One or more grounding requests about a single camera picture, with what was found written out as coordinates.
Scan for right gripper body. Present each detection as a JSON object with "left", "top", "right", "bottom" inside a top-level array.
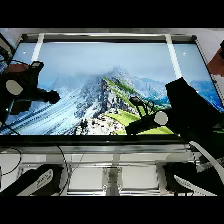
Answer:
[{"left": 125, "top": 115, "right": 156, "bottom": 136}]

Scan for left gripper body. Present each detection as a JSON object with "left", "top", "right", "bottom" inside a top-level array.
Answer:
[{"left": 39, "top": 89, "right": 62, "bottom": 105}]

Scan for black garment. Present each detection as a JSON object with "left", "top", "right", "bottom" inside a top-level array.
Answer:
[{"left": 165, "top": 77, "right": 224, "bottom": 152}]

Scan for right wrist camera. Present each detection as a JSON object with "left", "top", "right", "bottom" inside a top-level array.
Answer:
[{"left": 128, "top": 95, "right": 148, "bottom": 118}]

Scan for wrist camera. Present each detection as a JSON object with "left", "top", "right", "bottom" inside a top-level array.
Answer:
[
  {"left": 27, "top": 60, "right": 45, "bottom": 88},
  {"left": 128, "top": 95, "right": 148, "bottom": 118}
]

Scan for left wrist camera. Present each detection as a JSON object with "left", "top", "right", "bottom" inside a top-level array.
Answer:
[{"left": 27, "top": 60, "right": 45, "bottom": 88}]

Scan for silver frame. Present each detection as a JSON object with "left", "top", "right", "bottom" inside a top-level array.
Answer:
[{"left": 0, "top": 32, "right": 224, "bottom": 197}]

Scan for black cable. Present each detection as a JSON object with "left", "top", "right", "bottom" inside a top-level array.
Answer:
[
  {"left": 0, "top": 147, "right": 23, "bottom": 177},
  {"left": 54, "top": 144, "right": 72, "bottom": 196}
]

